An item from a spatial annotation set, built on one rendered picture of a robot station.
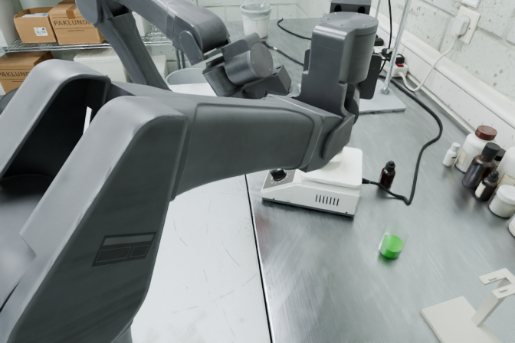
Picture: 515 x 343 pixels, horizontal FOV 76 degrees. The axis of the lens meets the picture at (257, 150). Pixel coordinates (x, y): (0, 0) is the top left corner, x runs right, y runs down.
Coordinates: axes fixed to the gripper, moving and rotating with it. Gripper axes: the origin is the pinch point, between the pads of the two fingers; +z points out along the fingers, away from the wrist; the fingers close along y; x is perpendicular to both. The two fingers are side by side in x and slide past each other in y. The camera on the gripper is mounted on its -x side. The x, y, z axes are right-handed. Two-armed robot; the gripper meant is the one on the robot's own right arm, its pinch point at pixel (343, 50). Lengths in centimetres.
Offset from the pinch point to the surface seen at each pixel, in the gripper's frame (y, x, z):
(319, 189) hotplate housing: 0.2, 26.0, -5.1
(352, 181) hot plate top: -5.5, 23.7, -3.8
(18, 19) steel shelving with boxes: 223, 49, 133
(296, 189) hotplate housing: 4.6, 27.1, -5.2
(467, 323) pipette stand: -24.8, 31.7, -22.2
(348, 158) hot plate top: -4.5, 23.7, 3.1
